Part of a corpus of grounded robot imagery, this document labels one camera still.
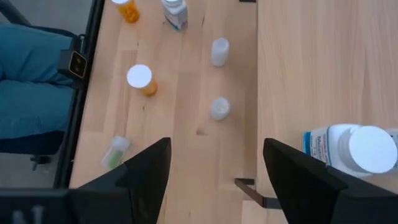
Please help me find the black office chair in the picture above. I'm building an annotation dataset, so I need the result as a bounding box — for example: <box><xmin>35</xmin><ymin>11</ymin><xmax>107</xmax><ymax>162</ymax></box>
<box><xmin>0</xmin><ymin>130</ymin><xmax>66</xmax><ymax>172</ymax></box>

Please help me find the person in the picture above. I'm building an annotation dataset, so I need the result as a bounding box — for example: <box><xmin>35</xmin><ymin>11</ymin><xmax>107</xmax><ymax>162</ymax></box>
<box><xmin>0</xmin><ymin>22</ymin><xmax>77</xmax><ymax>140</ymax></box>

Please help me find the black aluminium table frame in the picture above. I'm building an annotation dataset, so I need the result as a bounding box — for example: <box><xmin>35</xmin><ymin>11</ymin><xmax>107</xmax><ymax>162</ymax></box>
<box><xmin>52</xmin><ymin>0</ymin><xmax>107</xmax><ymax>190</ymax></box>

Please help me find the clear bottle with green label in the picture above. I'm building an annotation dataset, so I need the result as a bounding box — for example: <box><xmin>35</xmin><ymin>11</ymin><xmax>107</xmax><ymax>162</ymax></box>
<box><xmin>101</xmin><ymin>135</ymin><xmax>131</xmax><ymax>171</ymax></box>

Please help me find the black table-level camera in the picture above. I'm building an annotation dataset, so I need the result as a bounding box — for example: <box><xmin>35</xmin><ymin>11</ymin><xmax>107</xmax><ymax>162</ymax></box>
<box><xmin>57</xmin><ymin>34</ymin><xmax>88</xmax><ymax>90</ymax></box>

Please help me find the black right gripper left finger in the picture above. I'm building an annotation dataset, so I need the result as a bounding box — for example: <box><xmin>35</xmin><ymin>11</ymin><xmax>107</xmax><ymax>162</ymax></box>
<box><xmin>0</xmin><ymin>137</ymin><xmax>172</xmax><ymax>224</ymax></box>

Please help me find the orange pill bottle white cap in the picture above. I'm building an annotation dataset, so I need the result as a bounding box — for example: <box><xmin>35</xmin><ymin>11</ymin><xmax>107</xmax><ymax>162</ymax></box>
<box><xmin>111</xmin><ymin>0</ymin><xmax>140</xmax><ymax>24</ymax></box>
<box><xmin>126</xmin><ymin>63</ymin><xmax>159</xmax><ymax>98</ymax></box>

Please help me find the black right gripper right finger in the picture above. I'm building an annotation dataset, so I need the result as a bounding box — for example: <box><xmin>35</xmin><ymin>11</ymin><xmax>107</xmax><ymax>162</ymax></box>
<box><xmin>262</xmin><ymin>138</ymin><xmax>398</xmax><ymax>224</ymax></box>

